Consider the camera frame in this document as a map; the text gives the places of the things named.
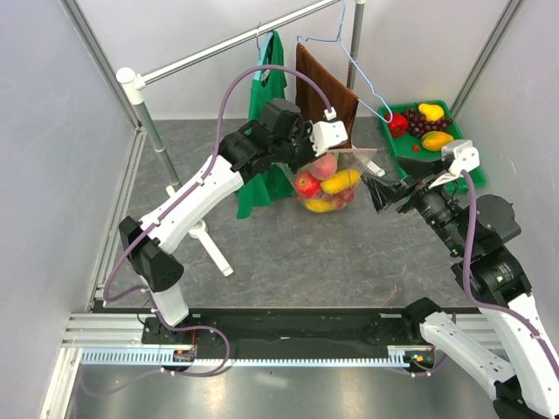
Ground light blue wire hanger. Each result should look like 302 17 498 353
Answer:
296 1 394 124

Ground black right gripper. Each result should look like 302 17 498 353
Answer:
361 155 472 254

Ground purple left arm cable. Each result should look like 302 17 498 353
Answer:
80 64 337 396

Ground clear pink-dotted zip bag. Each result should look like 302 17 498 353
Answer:
283 147 384 214

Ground red toy cherries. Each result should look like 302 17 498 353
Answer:
330 188 355 210

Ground green shirt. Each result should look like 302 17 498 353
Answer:
237 29 296 221

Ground red toy apple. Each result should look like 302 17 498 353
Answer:
293 171 323 199

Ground brown towel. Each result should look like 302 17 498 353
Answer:
295 43 358 148

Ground grey slotted cable duct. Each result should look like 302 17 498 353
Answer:
81 348 419 367

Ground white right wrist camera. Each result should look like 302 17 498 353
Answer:
429 140 480 189

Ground yellow toy corn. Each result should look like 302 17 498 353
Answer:
321 168 361 195
303 199 335 214

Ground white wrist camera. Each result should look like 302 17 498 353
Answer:
429 140 480 189
311 107 349 157

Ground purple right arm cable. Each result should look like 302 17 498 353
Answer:
390 168 559 379

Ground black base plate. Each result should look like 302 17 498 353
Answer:
140 306 481 350

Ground yellow red toy mango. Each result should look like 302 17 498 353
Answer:
421 131 454 152

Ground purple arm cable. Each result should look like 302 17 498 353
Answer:
80 64 337 396
390 168 559 379

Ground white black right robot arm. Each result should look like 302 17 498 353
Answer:
362 149 558 418

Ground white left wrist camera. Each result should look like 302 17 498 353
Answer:
311 107 349 157

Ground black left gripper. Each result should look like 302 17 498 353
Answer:
273 122 328 176

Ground dark red toy grapes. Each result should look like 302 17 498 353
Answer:
403 108 453 138

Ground white metal clothes rack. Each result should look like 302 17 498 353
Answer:
115 0 388 277

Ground red toy bell pepper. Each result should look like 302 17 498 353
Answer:
388 112 409 138

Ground yellow toy pear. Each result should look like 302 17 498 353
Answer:
418 103 445 122

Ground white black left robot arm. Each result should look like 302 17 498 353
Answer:
119 99 314 343

